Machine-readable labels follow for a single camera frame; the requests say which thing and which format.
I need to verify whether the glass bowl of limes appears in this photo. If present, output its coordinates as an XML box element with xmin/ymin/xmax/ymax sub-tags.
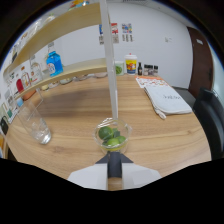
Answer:
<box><xmin>92</xmin><ymin>118</ymin><xmax>133</xmax><ymax>155</ymax></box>

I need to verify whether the brown door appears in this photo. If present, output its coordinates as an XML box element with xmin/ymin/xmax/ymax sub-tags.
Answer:
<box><xmin>186</xmin><ymin>26</ymin><xmax>214</xmax><ymax>99</ymax></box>

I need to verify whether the two-tier wooden shelf rack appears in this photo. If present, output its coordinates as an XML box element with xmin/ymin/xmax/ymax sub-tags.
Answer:
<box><xmin>3</xmin><ymin>0</ymin><xmax>119</xmax><ymax>121</ymax></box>

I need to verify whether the clear drinking glass with ice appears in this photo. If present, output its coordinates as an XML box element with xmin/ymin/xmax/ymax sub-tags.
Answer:
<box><xmin>16</xmin><ymin>98</ymin><xmax>53</xmax><ymax>145</ymax></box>

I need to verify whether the green lime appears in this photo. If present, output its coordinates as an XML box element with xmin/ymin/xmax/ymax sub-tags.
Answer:
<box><xmin>106</xmin><ymin>137</ymin><xmax>121</xmax><ymax>148</ymax></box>
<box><xmin>98</xmin><ymin>125</ymin><xmax>114</xmax><ymax>141</ymax></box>
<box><xmin>115</xmin><ymin>134</ymin><xmax>127</xmax><ymax>144</ymax></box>

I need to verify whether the blue liquid bottle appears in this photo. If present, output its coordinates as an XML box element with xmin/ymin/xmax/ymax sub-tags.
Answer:
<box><xmin>45</xmin><ymin>50</ymin><xmax>64</xmax><ymax>78</ymax></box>

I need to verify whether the clear bottle with orange cap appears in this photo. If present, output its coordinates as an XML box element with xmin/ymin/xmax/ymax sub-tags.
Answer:
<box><xmin>20</xmin><ymin>66</ymin><xmax>32</xmax><ymax>89</ymax></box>

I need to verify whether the black chair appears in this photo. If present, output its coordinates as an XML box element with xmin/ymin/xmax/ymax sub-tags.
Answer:
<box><xmin>192</xmin><ymin>87</ymin><xmax>224</xmax><ymax>161</ymax></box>

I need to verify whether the orange patterned paper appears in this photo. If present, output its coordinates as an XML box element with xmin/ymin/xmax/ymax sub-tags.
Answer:
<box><xmin>134</xmin><ymin>75</ymin><xmax>164</xmax><ymax>89</ymax></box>

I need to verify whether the wall poster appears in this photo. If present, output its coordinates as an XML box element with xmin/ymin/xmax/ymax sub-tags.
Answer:
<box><xmin>121</xmin><ymin>23</ymin><xmax>134</xmax><ymax>43</ymax></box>
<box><xmin>98</xmin><ymin>22</ymin><xmax>120</xmax><ymax>45</ymax></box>

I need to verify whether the white green mug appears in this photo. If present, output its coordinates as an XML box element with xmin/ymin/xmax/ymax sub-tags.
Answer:
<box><xmin>114</xmin><ymin>60</ymin><xmax>125</xmax><ymax>76</ymax></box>

